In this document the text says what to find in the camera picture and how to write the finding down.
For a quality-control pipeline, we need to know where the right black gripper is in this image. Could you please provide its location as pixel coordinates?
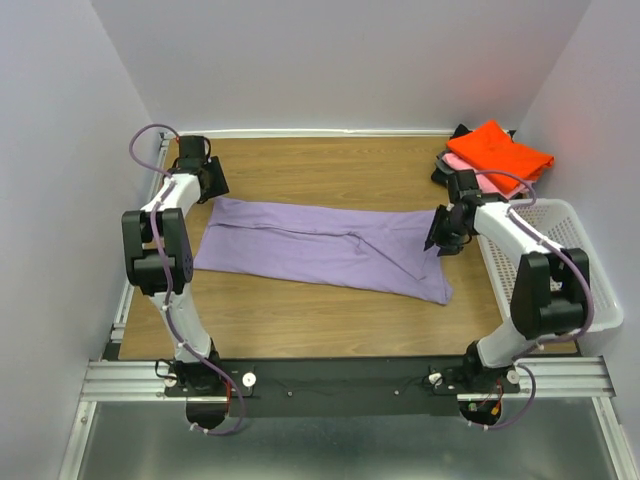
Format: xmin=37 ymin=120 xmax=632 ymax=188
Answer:
xmin=424 ymin=204 xmax=470 ymax=257

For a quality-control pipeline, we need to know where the purple t shirt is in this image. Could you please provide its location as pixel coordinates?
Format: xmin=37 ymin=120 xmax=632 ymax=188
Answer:
xmin=194 ymin=198 xmax=453 ymax=305

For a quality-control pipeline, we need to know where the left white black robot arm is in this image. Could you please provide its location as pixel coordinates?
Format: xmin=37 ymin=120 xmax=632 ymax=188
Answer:
xmin=121 ymin=135 xmax=232 ymax=396

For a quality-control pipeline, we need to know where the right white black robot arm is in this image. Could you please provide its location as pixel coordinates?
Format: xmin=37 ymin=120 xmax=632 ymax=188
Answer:
xmin=425 ymin=169 xmax=595 ymax=393

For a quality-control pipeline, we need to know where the dark grey folded t shirt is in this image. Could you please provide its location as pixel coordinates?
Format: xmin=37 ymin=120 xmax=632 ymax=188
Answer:
xmin=430 ymin=123 xmax=524 ymax=202

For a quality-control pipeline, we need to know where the pink folded t shirt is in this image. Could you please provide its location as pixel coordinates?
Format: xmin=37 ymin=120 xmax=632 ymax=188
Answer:
xmin=443 ymin=153 xmax=527 ymax=199

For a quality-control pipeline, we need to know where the orange folded t shirt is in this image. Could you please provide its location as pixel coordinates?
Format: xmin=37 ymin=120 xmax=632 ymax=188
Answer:
xmin=447 ymin=120 xmax=555 ymax=182

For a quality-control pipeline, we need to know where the white plastic laundry basket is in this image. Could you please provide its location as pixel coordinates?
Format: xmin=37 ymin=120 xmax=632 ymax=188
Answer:
xmin=478 ymin=198 xmax=624 ymax=333

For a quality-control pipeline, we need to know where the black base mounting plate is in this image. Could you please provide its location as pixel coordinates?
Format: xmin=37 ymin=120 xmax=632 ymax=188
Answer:
xmin=155 ymin=356 xmax=520 ymax=431

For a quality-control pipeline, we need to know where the aluminium frame rail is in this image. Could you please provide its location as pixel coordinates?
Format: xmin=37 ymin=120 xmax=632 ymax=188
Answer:
xmin=80 ymin=356 xmax=616 ymax=402

